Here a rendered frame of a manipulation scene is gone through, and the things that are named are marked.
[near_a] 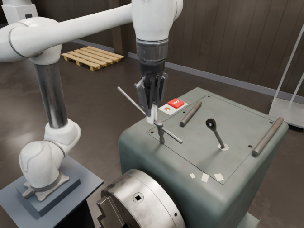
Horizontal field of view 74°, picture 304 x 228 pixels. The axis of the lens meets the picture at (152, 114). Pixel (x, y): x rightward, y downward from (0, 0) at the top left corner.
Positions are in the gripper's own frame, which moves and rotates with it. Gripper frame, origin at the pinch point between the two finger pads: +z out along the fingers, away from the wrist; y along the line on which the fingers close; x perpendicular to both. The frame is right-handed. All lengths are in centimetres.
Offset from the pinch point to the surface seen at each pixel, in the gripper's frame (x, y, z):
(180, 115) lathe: -3.0, -20.9, 12.5
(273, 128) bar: 30.8, -37.8, 10.2
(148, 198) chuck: 15.7, 16.9, 14.6
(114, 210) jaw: 7.8, 24.6, 21.7
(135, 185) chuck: 9.8, 17.0, 14.4
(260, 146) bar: 31.1, -23.9, 10.2
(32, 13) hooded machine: -700, -175, 65
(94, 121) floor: -186, -64, 138
